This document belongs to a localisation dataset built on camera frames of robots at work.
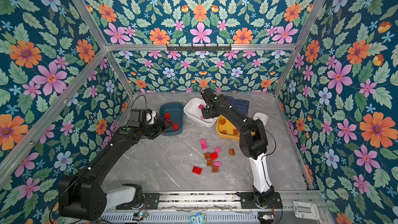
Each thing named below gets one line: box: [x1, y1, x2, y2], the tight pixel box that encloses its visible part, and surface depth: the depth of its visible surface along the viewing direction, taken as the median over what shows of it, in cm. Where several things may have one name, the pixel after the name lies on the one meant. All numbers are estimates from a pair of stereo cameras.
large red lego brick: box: [191, 165, 203, 176], surface depth 84 cm
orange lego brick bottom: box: [211, 164, 220, 174], surface depth 84 cm
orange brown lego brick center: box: [204, 152, 211, 160], surface depth 90 cm
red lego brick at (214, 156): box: [210, 151, 219, 161], surface depth 89 cm
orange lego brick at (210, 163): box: [206, 159, 213, 167], surface depth 87 cm
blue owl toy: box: [189, 212, 207, 224], surface depth 69 cm
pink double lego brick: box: [199, 138, 208, 151], surface depth 94 cm
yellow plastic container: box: [216, 115, 240, 142], surface depth 100 cm
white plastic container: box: [183, 97, 219, 128], surface depth 110 cm
